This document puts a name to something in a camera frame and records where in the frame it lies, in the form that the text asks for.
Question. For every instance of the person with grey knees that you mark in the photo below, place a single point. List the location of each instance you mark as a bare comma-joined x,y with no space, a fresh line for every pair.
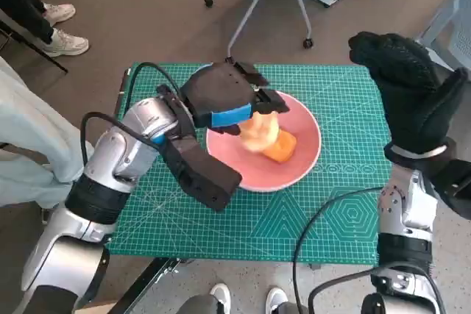
221,295

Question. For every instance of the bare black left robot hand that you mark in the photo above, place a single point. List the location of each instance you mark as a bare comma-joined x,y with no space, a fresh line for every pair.
221,93

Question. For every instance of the long toy bread loaf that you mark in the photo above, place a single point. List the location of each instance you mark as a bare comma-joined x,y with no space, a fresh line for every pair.
283,148

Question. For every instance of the grey table clamp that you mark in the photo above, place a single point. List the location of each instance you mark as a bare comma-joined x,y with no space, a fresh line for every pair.
314,266

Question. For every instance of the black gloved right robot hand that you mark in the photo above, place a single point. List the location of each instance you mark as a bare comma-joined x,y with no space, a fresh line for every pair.
412,93

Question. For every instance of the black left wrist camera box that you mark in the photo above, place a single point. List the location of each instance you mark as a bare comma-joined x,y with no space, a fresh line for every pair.
206,178

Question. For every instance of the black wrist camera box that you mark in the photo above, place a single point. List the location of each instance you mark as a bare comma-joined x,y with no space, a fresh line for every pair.
206,178
452,185

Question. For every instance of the grey mesh chair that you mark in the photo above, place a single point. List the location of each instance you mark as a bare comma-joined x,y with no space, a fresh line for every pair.
460,34

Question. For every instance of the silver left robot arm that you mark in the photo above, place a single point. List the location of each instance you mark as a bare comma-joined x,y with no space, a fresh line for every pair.
125,148

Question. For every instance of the round toy bread bun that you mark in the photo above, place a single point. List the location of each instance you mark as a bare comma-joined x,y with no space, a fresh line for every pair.
261,134

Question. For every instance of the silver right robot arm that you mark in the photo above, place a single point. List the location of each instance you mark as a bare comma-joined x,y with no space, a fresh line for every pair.
408,211

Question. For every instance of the black stand leg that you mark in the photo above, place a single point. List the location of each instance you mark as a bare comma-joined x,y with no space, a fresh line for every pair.
48,58

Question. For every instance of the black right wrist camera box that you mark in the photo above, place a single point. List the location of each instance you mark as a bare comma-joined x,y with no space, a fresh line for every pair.
452,185

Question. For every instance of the tan wooden board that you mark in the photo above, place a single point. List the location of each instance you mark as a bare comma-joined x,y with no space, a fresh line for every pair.
101,308

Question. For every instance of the black metal table rail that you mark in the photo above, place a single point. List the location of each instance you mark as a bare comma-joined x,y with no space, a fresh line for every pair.
147,284

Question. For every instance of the green cutting mat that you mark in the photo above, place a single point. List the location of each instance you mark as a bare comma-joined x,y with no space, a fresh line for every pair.
221,229

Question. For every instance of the pink bowl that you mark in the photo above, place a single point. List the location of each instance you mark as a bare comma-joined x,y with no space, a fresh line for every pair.
301,159

